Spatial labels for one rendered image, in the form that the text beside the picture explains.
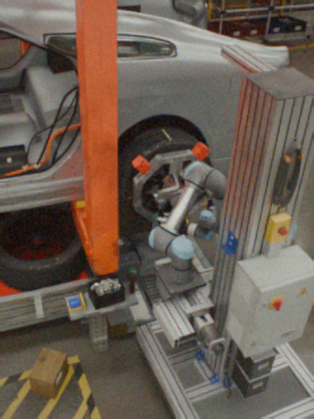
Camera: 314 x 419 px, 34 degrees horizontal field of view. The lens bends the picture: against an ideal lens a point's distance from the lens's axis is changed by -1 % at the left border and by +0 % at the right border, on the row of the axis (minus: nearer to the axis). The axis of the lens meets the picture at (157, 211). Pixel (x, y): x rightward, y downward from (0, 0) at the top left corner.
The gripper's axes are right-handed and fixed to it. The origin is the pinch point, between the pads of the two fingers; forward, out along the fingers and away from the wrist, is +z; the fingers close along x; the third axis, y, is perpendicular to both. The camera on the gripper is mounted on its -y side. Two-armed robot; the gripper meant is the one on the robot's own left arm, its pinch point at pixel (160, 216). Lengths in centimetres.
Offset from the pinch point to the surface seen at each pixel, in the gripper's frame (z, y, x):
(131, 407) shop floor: -22, 83, -81
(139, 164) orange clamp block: 20.1, -27.7, 9.0
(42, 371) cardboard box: 31, 65, -94
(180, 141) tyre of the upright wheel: 5, -34, 37
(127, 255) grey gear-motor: 22.4, 42.4, -1.9
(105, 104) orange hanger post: 19, -87, -33
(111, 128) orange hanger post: 17, -73, -31
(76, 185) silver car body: 61, -4, -2
